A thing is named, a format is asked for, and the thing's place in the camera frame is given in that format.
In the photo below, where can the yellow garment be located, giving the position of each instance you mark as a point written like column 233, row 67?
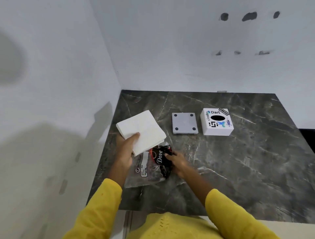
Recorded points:
column 157, row 216

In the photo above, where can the person's left thumb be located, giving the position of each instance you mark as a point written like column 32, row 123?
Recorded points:
column 133, row 138

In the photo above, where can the person's right fingers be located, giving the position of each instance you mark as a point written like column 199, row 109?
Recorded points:
column 170, row 157

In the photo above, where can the person's right forearm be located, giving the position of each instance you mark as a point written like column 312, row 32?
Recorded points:
column 199, row 183

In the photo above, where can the clear and black plastic wrapper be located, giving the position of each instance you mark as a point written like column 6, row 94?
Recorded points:
column 152, row 165

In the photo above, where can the person's right hand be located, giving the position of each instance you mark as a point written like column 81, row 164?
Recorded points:
column 179, row 163

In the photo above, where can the person's left forearm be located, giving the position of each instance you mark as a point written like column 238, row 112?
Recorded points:
column 117, row 176

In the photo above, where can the person's left hand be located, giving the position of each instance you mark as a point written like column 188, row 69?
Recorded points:
column 123, row 155

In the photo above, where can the stack of white paper napkins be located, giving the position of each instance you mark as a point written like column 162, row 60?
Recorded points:
column 142, row 130

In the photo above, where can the white stickered tissue box cover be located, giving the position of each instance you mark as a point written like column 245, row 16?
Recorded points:
column 216, row 122

